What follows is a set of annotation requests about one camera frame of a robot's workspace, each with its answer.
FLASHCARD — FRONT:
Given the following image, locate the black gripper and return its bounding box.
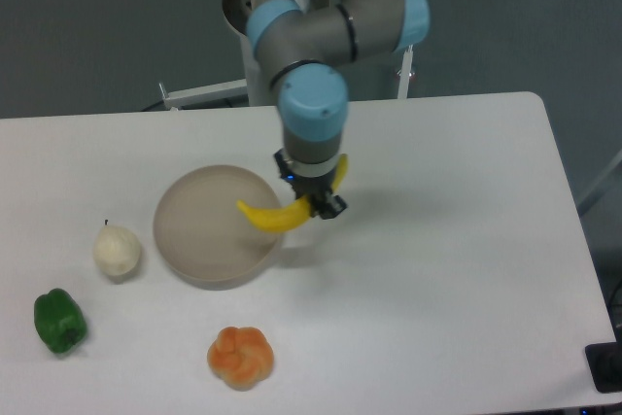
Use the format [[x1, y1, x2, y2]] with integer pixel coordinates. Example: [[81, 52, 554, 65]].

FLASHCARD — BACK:
[[274, 149, 348, 220]]

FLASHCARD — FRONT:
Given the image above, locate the yellow banana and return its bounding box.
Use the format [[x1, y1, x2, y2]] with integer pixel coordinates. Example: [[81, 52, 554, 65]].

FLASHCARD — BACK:
[[236, 154, 349, 233]]

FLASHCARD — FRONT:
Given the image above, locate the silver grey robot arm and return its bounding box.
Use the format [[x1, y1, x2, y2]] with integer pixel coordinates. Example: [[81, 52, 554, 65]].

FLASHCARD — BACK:
[[243, 0, 431, 219]]

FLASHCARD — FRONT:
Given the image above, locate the beige round plate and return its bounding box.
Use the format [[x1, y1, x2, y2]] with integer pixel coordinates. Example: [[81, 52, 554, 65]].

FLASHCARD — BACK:
[[153, 165, 281, 290]]

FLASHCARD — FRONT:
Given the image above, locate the orange knotted bread roll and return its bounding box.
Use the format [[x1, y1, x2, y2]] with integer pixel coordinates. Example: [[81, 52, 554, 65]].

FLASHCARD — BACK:
[[206, 327, 274, 391]]

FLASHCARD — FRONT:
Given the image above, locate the white pear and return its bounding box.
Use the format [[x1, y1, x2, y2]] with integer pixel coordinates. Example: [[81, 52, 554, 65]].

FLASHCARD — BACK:
[[92, 220, 142, 284]]

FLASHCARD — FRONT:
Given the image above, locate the green bell pepper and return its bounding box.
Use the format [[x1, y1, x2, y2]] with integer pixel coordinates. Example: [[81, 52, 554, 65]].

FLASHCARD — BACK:
[[33, 289, 88, 355]]

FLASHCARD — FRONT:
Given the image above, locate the black device at table edge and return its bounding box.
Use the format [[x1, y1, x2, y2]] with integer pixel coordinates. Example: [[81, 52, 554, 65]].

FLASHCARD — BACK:
[[585, 342, 621, 394]]

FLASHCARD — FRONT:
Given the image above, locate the white left mounting bracket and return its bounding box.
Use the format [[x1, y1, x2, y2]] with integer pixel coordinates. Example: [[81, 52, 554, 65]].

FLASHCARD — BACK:
[[158, 79, 248, 110]]

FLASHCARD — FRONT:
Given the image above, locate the white mounting bracket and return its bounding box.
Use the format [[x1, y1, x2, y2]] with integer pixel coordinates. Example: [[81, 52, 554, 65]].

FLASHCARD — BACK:
[[158, 79, 248, 110], [397, 45, 414, 99]]

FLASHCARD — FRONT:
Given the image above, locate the white right mounting bracket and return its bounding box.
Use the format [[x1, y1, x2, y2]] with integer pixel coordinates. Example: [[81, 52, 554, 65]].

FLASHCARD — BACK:
[[397, 45, 414, 99]]

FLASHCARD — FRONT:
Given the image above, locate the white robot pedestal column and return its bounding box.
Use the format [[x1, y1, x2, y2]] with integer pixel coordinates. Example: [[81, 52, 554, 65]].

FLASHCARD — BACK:
[[222, 0, 329, 106]]

